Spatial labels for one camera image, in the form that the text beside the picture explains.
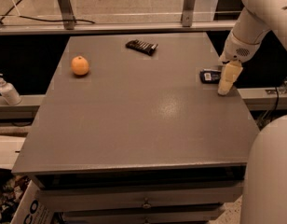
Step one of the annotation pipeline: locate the dark snack bar wrapper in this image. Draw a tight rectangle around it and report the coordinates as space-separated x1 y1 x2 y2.
125 39 157 56

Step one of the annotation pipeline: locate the grey drawer cabinet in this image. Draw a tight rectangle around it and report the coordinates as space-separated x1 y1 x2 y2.
13 33 258 224

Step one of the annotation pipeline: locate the upper drawer knob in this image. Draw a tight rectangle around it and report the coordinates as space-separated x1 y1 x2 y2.
142 199 152 209

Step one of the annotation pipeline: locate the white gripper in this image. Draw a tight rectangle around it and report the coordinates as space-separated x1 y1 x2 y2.
218 32 260 95

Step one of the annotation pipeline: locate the white cardboard box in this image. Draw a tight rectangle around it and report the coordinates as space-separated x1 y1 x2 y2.
10 181 53 224

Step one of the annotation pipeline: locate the metal railing post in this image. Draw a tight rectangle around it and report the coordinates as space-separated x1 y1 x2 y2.
181 0 196 27
57 0 75 30

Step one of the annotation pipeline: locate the left metal railing post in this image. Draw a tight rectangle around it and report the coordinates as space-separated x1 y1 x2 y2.
57 0 75 30

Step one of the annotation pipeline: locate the orange fruit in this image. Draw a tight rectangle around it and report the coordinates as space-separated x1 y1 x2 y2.
71 56 89 76

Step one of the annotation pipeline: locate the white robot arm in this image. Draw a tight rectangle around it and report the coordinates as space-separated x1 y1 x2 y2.
218 0 287 224

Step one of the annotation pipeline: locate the right metal railing post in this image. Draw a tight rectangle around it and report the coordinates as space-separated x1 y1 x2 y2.
181 0 196 27

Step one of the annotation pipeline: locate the black floor cable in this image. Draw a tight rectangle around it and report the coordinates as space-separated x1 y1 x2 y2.
0 0 96 25

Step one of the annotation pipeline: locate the blue rxbar blueberry wrapper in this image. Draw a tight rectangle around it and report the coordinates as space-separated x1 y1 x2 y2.
199 69 221 84

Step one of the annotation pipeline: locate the white pump bottle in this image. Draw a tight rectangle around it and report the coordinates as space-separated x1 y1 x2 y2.
0 74 21 105

